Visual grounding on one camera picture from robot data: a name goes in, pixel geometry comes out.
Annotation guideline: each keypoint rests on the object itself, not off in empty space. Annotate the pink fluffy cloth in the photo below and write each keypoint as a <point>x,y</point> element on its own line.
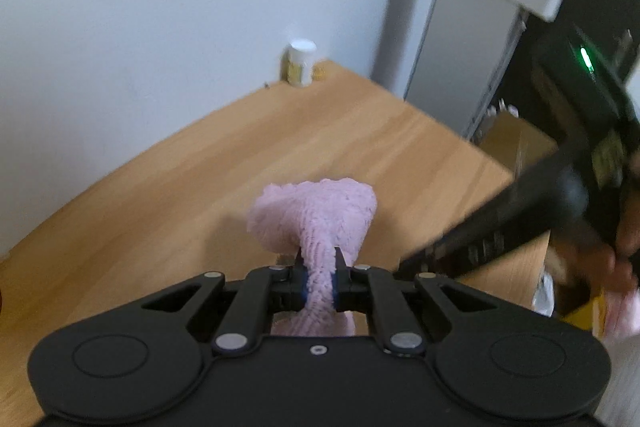
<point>320,227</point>

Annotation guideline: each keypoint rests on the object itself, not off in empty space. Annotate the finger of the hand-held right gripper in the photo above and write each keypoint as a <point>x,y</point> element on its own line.
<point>500,202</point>
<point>480,252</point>

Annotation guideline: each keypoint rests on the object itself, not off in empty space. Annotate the small white-lidded jar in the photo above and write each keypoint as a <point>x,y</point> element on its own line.
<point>300,62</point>

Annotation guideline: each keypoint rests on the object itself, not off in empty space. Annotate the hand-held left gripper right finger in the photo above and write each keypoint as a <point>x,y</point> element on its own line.
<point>340,289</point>

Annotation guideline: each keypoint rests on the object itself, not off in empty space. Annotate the person's right hand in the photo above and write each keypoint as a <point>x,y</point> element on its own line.
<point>622,257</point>

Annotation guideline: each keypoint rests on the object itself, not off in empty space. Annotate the cardboard box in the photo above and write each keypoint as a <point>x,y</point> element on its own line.
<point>520,139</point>

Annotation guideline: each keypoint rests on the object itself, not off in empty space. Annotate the yellow box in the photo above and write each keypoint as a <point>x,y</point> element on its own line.
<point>585,317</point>

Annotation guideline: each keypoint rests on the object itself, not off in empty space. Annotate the white cabinet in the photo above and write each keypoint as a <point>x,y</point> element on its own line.
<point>470,57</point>

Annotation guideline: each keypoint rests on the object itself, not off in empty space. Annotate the small yellow wrapper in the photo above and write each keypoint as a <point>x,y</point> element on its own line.
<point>319,72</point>

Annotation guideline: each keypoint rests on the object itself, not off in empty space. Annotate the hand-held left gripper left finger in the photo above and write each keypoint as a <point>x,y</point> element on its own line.
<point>299,288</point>

